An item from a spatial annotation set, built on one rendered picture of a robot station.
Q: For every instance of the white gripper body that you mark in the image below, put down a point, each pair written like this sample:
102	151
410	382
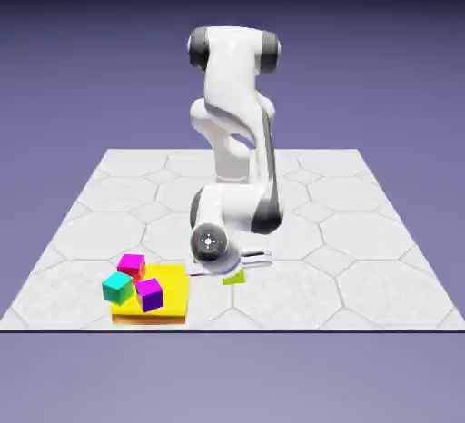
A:
250	259

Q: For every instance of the small lime green cube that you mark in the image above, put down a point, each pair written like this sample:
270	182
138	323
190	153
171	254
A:
235	278

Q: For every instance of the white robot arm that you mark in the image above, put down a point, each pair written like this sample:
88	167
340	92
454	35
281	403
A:
232	78

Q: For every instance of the small magenta purple cube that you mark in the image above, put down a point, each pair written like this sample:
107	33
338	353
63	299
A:
150	294

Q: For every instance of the small magenta red cube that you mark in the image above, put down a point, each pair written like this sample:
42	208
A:
131	264

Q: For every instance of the small teal cube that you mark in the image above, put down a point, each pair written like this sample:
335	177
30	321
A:
117	287

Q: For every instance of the large yellow box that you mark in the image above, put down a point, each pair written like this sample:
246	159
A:
174	285

